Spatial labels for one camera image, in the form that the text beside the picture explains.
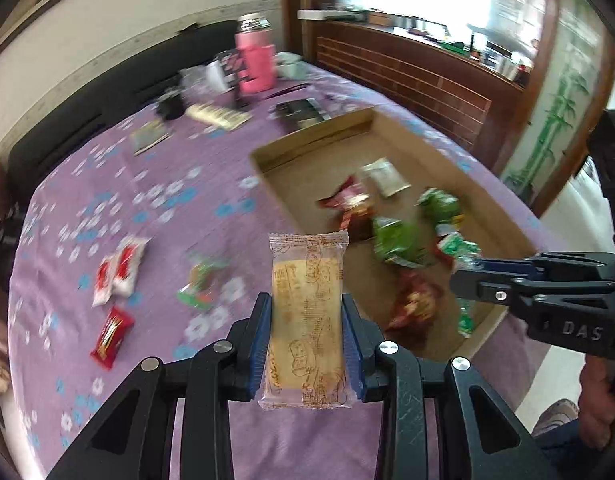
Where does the wooden brick-pattern cabinet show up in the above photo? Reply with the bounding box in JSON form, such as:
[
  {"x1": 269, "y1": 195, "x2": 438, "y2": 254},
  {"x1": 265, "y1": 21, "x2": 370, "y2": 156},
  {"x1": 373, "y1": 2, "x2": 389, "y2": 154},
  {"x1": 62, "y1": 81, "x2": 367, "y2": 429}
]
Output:
[{"x1": 280, "y1": 0, "x2": 615, "y2": 216}]

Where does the beige printed cracker packet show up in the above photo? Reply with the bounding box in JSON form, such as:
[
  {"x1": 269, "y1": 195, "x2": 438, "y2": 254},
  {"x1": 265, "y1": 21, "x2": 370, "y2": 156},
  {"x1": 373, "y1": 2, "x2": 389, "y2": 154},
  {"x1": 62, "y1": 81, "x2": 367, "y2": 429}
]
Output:
[{"x1": 258, "y1": 232, "x2": 357, "y2": 411}]

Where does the beige shoe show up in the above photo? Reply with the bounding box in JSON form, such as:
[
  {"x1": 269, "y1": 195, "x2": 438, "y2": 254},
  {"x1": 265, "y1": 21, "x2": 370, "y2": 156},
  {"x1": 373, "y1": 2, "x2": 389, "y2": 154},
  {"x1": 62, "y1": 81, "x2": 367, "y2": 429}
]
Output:
[{"x1": 532, "y1": 398, "x2": 581, "y2": 436}]

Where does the light green case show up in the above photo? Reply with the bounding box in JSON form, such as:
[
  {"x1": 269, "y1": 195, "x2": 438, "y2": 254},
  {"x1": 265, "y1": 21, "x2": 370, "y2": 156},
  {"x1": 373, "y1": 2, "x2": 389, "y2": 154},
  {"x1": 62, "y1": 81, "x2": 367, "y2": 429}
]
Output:
[{"x1": 277, "y1": 52, "x2": 309, "y2": 81}]

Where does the black phone stand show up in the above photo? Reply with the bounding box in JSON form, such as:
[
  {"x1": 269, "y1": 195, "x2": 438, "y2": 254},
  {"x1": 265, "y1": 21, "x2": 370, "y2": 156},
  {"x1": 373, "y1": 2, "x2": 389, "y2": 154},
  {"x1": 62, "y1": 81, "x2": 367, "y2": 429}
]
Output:
[{"x1": 221, "y1": 50, "x2": 253, "y2": 109}]

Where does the small dark green snack packet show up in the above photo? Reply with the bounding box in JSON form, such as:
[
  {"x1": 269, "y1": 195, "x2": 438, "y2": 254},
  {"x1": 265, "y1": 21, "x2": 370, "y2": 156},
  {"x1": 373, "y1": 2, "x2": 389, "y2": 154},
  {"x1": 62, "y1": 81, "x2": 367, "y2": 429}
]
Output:
[{"x1": 418, "y1": 187, "x2": 467, "y2": 235}]

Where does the row of small sill clutter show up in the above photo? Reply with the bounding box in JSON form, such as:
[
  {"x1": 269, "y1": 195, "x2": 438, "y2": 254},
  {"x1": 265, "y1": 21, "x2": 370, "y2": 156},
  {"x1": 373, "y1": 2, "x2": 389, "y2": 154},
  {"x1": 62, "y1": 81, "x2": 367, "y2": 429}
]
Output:
[{"x1": 367, "y1": 10, "x2": 538, "y2": 83}]

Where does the shallow cardboard box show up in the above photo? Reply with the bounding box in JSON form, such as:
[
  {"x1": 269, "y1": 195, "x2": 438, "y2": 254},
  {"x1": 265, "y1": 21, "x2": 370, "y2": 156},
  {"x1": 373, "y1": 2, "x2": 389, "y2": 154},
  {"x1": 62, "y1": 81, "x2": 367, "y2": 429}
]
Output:
[{"x1": 250, "y1": 106, "x2": 548, "y2": 361}]

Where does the bright red snack packet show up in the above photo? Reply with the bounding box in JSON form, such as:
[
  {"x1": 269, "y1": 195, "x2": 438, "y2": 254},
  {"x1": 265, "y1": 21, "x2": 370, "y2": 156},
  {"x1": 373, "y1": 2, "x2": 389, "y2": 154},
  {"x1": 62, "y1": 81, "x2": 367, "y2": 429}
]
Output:
[{"x1": 90, "y1": 305, "x2": 136, "y2": 372}]

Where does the cream tube packet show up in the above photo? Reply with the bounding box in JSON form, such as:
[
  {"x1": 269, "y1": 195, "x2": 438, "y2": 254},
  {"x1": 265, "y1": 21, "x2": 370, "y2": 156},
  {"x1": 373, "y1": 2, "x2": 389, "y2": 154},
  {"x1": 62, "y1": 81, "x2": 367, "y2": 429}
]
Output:
[{"x1": 184, "y1": 102, "x2": 253, "y2": 132}]

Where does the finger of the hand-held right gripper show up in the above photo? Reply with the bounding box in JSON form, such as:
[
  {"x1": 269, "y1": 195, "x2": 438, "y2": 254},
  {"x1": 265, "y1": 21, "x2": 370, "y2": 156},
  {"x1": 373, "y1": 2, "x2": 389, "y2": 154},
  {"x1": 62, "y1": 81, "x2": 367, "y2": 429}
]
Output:
[
  {"x1": 450, "y1": 269, "x2": 531, "y2": 311},
  {"x1": 480, "y1": 254, "x2": 545, "y2": 282}
]

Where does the dark red snack packet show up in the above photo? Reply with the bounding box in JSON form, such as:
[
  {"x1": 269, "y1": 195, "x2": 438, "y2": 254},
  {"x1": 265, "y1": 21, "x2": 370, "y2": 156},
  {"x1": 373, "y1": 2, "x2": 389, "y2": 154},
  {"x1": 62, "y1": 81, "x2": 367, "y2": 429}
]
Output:
[
  {"x1": 386, "y1": 269, "x2": 444, "y2": 335},
  {"x1": 317, "y1": 174, "x2": 377, "y2": 245}
]

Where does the white flat box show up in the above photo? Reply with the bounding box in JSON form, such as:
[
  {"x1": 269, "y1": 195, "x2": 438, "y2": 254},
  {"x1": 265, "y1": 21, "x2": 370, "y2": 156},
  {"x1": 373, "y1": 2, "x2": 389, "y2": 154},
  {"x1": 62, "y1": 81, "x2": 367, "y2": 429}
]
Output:
[{"x1": 297, "y1": 7, "x2": 368, "y2": 23}]

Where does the black portable radio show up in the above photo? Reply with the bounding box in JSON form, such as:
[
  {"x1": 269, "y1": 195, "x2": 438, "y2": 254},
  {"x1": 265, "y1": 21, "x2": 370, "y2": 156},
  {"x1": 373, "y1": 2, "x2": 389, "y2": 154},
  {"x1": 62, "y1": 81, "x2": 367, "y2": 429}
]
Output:
[{"x1": 274, "y1": 97, "x2": 333, "y2": 130}]

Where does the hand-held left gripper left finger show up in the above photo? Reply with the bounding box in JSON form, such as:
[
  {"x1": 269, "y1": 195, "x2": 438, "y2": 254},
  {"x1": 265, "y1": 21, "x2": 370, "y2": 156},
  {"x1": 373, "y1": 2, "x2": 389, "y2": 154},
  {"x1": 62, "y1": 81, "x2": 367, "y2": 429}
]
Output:
[{"x1": 47, "y1": 291, "x2": 274, "y2": 480}]

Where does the pink sleeved bottle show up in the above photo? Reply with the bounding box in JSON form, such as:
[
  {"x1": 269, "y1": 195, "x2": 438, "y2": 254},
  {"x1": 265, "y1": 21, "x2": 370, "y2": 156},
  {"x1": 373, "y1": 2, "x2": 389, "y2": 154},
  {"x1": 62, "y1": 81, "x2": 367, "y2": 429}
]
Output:
[{"x1": 234, "y1": 14, "x2": 277, "y2": 95}]

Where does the person's leg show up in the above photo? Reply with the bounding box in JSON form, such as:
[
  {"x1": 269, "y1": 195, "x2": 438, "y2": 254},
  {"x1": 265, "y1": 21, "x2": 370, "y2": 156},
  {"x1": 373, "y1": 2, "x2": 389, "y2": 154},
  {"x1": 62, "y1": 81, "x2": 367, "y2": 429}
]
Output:
[{"x1": 532, "y1": 417, "x2": 608, "y2": 480}]

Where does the black cup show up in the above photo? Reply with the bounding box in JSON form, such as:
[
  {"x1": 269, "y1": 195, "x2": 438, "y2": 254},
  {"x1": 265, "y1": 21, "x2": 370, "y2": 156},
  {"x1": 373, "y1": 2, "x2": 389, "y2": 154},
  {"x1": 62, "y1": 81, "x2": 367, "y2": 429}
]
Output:
[{"x1": 157, "y1": 87, "x2": 186, "y2": 121}]

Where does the person's right hand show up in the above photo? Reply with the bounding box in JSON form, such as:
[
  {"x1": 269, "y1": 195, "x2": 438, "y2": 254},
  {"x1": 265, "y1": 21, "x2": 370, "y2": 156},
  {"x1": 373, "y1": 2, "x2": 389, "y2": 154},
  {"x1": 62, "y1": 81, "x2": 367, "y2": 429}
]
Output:
[{"x1": 579, "y1": 359, "x2": 615, "y2": 451}]

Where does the red and white snack packet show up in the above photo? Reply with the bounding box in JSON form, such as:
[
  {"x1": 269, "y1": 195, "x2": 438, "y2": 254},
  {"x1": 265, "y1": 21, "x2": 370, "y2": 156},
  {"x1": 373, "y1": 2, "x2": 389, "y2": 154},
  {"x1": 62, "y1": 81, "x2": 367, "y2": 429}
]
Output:
[
  {"x1": 91, "y1": 255, "x2": 119, "y2": 308},
  {"x1": 110, "y1": 236, "x2": 152, "y2": 297}
]

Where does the clear plastic bag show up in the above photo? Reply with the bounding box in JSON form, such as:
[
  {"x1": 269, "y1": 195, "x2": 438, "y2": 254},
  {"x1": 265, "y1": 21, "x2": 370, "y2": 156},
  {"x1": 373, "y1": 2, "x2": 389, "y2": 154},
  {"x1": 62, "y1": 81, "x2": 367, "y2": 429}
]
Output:
[{"x1": 180, "y1": 62, "x2": 223, "y2": 97}]

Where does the green-edged cracker packet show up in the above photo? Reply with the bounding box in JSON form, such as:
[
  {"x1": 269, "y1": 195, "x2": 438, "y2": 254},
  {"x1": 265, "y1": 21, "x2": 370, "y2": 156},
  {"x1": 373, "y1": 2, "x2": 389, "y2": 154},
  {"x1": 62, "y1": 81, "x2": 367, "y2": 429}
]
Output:
[{"x1": 176, "y1": 256, "x2": 230, "y2": 307}]

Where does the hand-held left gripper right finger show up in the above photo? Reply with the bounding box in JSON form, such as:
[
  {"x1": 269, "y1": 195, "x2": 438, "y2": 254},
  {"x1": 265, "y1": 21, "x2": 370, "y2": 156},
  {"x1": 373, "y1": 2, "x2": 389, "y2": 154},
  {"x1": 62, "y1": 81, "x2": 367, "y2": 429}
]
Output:
[{"x1": 341, "y1": 294, "x2": 561, "y2": 480}]

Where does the grey booklet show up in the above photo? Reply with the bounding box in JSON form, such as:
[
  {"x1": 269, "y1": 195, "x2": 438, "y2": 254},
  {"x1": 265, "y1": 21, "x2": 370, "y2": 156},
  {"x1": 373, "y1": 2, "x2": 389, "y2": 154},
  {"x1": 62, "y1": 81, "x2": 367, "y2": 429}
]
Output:
[{"x1": 130, "y1": 120, "x2": 173, "y2": 156}]

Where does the green and white snack packet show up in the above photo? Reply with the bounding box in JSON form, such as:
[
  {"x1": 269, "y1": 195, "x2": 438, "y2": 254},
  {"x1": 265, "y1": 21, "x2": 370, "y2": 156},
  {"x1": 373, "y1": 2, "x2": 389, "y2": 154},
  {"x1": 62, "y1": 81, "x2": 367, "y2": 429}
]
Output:
[
  {"x1": 436, "y1": 234, "x2": 483, "y2": 273},
  {"x1": 456, "y1": 299, "x2": 477, "y2": 338}
]

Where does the black sofa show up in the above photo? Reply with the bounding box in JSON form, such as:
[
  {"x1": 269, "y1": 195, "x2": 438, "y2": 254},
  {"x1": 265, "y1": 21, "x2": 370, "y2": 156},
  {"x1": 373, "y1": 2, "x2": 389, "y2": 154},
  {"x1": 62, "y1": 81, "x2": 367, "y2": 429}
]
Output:
[{"x1": 7, "y1": 20, "x2": 238, "y2": 201}]

